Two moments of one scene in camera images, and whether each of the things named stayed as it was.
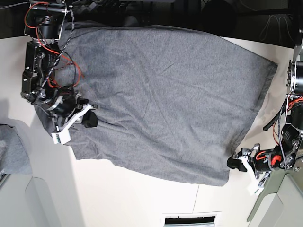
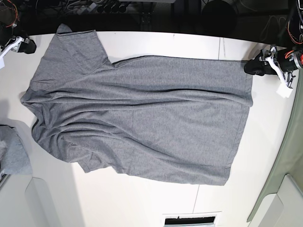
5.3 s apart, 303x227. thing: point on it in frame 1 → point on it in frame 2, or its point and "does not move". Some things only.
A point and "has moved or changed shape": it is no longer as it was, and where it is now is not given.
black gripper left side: x=67 y=108 → x=27 y=46
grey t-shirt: x=171 y=103 has moved or changed shape
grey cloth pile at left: x=13 y=159 does not move
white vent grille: x=198 y=219 does not move
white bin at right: x=283 y=209 does not move
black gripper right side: x=262 y=161 → x=286 y=60
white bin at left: x=24 y=202 does not move
